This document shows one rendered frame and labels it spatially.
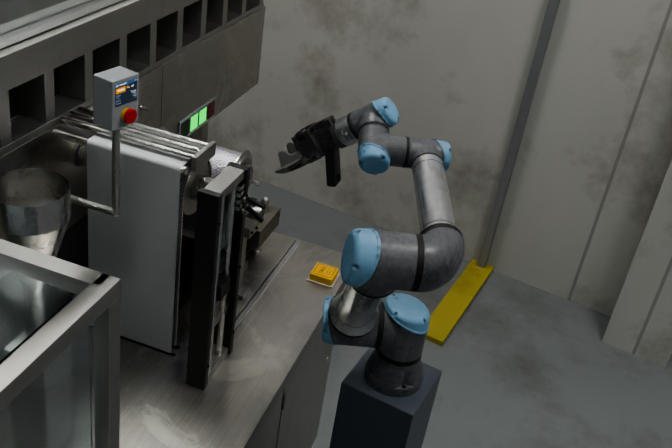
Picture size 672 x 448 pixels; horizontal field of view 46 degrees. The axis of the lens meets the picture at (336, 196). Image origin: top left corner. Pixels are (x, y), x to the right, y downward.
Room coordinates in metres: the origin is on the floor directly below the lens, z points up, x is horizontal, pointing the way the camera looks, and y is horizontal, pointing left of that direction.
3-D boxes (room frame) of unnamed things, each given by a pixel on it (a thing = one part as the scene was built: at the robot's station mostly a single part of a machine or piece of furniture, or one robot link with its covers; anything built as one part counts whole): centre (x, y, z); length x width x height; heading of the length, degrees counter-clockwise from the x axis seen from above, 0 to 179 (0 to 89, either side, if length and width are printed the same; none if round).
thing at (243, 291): (1.84, 0.23, 1.05); 0.06 x 0.05 x 0.31; 76
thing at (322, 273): (1.98, 0.00, 0.91); 0.07 x 0.07 x 0.02; 76
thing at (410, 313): (1.59, -0.21, 1.07); 0.13 x 0.12 x 0.14; 96
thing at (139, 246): (1.60, 0.50, 1.17); 0.34 x 0.05 x 0.54; 76
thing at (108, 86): (1.36, 0.43, 1.66); 0.07 x 0.07 x 0.10; 63
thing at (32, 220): (1.21, 0.54, 1.50); 0.14 x 0.14 x 0.06
